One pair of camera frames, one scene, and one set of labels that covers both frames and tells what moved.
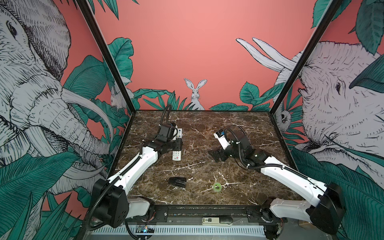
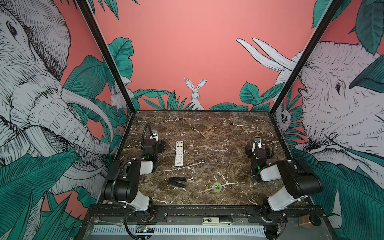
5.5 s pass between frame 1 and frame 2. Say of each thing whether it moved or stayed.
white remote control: moved
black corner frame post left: stayed
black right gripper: moved
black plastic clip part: stayed
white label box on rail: stayed
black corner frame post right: stayed
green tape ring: stayed
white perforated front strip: stayed
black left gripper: moved
